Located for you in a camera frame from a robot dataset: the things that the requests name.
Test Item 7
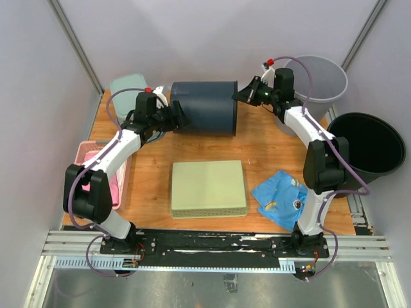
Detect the white slotted cable duct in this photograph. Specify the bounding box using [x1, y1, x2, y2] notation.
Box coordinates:
[54, 256, 297, 274]

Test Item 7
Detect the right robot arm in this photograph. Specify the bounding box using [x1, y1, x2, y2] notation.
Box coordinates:
[232, 68, 349, 259]

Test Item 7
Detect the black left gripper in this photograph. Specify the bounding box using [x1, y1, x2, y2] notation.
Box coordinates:
[150, 100, 192, 133]

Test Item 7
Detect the dark blue cylindrical bin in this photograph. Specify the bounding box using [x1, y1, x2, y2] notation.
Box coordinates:
[170, 81, 238, 137]

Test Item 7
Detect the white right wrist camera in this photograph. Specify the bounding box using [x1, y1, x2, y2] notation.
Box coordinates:
[261, 58, 275, 85]

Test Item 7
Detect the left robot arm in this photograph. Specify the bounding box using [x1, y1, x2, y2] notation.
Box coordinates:
[63, 89, 189, 254]

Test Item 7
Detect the teal plastic basket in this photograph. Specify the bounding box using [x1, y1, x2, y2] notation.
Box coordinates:
[110, 73, 147, 124]

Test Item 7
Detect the blue cartoon print cloth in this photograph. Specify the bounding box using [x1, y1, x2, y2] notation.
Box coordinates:
[251, 170, 308, 232]

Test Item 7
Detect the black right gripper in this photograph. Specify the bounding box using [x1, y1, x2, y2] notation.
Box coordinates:
[233, 76, 279, 107]

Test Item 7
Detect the aluminium frame rail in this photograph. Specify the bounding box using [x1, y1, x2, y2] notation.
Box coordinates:
[41, 229, 110, 256]

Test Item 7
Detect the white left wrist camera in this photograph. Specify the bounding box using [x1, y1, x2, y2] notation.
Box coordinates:
[144, 85, 169, 109]

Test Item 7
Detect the black plastic bin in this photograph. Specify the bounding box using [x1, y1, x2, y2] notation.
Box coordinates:
[328, 112, 407, 184]

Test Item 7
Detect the pink cloth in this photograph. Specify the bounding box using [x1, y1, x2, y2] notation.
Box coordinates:
[75, 150, 123, 210]

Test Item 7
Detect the pink plastic basket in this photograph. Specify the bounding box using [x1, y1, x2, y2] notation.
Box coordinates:
[74, 140, 132, 212]

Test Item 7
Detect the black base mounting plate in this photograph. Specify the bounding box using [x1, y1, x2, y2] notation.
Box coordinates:
[100, 229, 329, 265]

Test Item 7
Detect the grey plastic bin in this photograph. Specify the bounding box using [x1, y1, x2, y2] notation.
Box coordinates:
[284, 55, 348, 121]

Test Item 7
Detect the light green plastic basket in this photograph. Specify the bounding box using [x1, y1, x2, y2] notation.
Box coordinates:
[170, 160, 248, 219]

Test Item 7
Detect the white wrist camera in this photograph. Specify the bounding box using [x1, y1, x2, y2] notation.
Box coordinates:
[144, 85, 169, 109]
[261, 58, 275, 85]

